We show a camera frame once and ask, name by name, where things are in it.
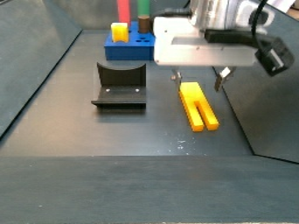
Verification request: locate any black curved stand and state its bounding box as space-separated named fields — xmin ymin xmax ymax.
xmin=90 ymin=64 xmax=146 ymax=109

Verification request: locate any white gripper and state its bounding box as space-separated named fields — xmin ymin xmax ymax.
xmin=152 ymin=0 xmax=276 ymax=93

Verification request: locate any yellow notched block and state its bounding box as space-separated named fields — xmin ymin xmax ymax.
xmin=110 ymin=23 xmax=128 ymax=43

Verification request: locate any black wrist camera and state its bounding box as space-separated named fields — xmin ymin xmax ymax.
xmin=256 ymin=38 xmax=295 ymax=76

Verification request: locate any blue shape sorter board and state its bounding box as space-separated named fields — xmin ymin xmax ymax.
xmin=104 ymin=21 xmax=154 ymax=60

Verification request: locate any brown cylinder peg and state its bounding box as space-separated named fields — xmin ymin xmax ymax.
xmin=137 ymin=15 xmax=149 ymax=33

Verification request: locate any green cylinder peg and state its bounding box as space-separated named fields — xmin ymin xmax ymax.
xmin=136 ymin=0 xmax=149 ymax=16

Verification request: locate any red rectangular peg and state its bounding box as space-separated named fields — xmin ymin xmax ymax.
xmin=116 ymin=0 xmax=130 ymax=23

